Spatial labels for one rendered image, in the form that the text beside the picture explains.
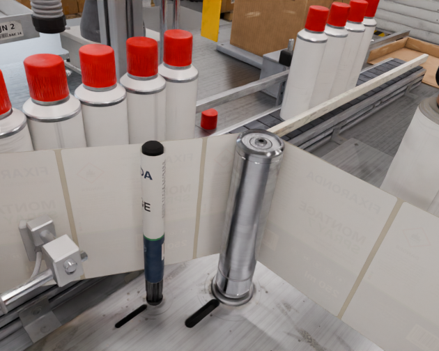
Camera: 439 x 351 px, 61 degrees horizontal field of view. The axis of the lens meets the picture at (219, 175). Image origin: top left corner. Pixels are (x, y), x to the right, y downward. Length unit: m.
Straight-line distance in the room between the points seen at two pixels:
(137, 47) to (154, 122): 0.09
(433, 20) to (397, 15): 0.38
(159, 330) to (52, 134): 0.21
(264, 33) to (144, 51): 0.74
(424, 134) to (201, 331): 0.29
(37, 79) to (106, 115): 0.07
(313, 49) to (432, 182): 0.33
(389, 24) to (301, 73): 4.34
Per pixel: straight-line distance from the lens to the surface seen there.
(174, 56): 0.44
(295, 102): 0.70
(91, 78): 0.39
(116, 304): 0.40
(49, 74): 0.36
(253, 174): 0.28
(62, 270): 0.28
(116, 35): 0.56
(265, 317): 0.40
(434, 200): 0.45
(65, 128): 0.38
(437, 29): 4.87
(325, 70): 0.74
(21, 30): 0.90
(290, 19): 1.07
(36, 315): 0.47
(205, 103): 0.57
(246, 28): 1.16
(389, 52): 1.48
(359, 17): 0.78
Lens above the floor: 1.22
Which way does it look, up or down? 37 degrees down
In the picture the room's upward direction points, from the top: 7 degrees clockwise
